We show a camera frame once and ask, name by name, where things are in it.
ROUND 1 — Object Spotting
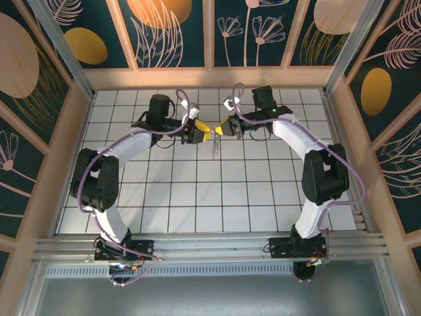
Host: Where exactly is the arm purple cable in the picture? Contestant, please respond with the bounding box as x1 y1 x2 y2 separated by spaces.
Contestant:
77 88 193 287
232 84 368 257

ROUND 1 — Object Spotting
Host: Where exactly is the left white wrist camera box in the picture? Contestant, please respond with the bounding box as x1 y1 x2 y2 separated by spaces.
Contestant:
180 100 201 119

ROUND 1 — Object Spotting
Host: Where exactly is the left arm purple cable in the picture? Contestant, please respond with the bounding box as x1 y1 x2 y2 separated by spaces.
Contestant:
77 88 193 287

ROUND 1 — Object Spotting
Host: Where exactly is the aluminium mounting rail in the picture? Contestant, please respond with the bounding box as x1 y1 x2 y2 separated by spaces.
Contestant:
31 232 391 264

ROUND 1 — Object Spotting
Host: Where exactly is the aluminium frame post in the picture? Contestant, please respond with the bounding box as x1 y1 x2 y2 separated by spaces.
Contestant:
28 0 96 99
324 0 385 96

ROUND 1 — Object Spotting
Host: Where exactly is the slotted grey cable duct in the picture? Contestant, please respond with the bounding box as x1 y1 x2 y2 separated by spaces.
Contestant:
44 263 297 279

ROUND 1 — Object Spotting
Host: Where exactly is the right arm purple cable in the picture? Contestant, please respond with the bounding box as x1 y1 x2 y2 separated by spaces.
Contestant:
232 84 368 257

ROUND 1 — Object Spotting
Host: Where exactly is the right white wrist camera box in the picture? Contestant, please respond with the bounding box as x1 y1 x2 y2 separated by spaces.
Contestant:
222 97 243 112

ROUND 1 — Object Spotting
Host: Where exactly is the white grid mat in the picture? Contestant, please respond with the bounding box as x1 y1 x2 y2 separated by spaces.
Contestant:
54 88 359 234

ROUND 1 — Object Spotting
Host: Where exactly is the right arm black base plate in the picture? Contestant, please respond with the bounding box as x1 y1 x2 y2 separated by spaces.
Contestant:
268 236 330 259

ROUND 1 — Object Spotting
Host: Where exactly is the aluminium side rail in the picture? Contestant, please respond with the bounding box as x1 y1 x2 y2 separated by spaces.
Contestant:
320 90 372 233

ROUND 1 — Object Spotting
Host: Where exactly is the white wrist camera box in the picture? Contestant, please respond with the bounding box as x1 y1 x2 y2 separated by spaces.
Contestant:
180 100 201 119
222 97 243 112

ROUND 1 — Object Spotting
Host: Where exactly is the left base electronics board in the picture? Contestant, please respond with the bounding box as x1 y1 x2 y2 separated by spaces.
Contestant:
108 261 145 276

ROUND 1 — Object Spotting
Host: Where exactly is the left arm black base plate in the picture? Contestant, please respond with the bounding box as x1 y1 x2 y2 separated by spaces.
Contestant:
94 239 155 263

